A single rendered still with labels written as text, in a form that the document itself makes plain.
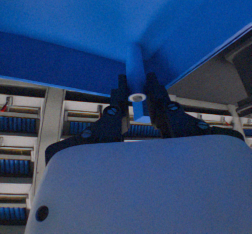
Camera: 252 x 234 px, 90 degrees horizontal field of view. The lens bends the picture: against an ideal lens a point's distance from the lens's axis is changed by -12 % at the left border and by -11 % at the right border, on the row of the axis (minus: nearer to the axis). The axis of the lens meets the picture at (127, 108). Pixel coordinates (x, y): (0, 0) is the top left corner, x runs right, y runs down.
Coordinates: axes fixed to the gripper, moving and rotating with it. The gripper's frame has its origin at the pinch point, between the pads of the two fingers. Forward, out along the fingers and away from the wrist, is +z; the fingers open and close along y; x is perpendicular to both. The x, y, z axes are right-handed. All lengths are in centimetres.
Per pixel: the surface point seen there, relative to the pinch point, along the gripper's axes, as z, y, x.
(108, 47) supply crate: 6.7, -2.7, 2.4
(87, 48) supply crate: 6.6, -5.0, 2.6
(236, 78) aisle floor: 60, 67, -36
